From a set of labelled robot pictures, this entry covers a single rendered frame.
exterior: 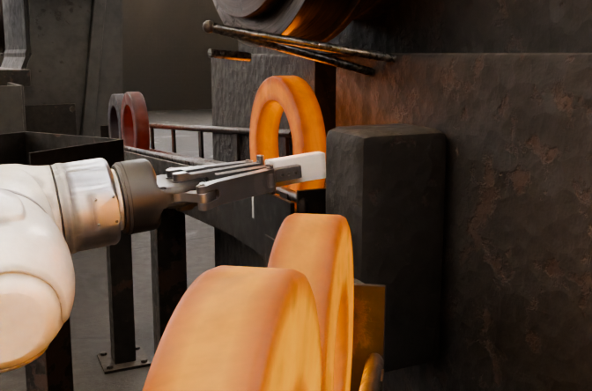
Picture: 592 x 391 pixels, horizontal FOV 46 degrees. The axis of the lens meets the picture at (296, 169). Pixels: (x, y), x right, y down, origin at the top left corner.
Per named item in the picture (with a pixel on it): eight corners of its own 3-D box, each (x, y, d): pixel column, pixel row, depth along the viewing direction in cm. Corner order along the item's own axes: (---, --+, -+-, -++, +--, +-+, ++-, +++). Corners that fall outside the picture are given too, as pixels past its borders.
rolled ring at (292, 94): (302, 77, 79) (329, 77, 81) (247, 74, 96) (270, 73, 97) (302, 235, 82) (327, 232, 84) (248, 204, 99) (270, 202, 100)
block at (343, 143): (404, 334, 78) (410, 121, 74) (448, 362, 71) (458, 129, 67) (320, 351, 74) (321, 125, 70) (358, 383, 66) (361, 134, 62)
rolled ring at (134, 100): (133, 90, 162) (147, 90, 163) (118, 92, 178) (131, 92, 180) (137, 169, 163) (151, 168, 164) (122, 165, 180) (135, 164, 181)
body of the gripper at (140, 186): (112, 225, 75) (195, 210, 79) (129, 245, 68) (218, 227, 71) (103, 158, 74) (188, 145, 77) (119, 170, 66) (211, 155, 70)
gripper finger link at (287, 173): (255, 170, 76) (265, 174, 73) (297, 163, 78) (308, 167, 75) (256, 183, 76) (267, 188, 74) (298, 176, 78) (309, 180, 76)
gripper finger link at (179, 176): (170, 173, 72) (173, 174, 71) (270, 157, 76) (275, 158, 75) (174, 209, 73) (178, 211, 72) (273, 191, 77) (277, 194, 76)
